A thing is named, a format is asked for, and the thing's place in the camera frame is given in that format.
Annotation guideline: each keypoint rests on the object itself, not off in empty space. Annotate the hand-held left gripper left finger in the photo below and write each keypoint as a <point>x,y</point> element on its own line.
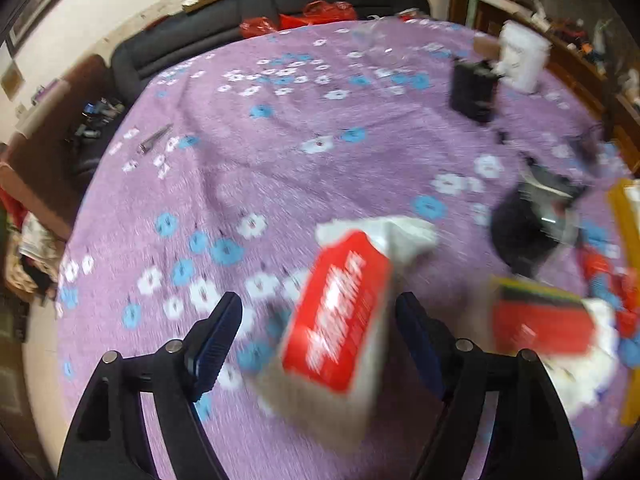
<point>215,350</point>

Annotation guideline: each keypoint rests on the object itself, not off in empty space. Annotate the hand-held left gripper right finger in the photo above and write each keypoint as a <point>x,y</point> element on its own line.
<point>417,345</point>

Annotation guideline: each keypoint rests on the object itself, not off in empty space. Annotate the red white tissue pack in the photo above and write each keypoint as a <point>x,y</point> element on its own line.
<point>335,320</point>

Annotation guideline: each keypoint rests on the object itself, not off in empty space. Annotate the red yellow black striped pack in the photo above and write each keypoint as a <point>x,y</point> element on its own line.
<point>540,325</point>

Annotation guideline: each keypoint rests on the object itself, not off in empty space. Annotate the yellow taped cardboard box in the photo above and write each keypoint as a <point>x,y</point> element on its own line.
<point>627,220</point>

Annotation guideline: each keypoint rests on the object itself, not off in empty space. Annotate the purple floral tablecloth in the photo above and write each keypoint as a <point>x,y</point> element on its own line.
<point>300,185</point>

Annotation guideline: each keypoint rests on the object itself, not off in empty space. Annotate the printed cloth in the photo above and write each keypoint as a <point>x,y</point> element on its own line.
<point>35,245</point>

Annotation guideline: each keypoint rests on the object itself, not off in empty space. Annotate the small metal tool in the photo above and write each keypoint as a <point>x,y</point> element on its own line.
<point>155,139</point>

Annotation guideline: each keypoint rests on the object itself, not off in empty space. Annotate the brown armchair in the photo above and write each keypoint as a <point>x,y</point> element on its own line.
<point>55,160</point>

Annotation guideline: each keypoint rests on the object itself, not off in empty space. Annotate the grey phone stand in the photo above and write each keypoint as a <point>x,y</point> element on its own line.
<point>590,152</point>

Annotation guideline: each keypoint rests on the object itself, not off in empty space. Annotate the pile of blue black gadgets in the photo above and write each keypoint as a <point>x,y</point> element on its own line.
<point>95,120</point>

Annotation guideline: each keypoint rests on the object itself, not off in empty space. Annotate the black box device wooden knob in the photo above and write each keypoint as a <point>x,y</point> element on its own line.
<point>472,90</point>

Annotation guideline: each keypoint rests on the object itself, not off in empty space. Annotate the white plastic jar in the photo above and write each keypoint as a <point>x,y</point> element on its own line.
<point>525,55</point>

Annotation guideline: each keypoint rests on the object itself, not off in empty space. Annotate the clear plastic cup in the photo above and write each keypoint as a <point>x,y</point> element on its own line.
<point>372,37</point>

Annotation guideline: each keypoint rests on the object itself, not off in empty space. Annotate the black leather sofa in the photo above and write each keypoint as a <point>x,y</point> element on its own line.
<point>200,35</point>

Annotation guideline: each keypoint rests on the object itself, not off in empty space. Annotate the small red plastic bag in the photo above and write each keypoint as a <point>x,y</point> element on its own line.
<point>257,27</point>

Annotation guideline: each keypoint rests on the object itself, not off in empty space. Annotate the large red plastic bag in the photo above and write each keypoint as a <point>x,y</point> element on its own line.
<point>327,12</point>

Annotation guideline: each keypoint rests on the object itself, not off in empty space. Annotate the small wall plaque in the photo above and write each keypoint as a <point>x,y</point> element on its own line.
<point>11,77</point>

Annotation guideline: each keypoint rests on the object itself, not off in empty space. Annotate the framed wall picture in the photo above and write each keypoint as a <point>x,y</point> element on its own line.
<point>15,35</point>

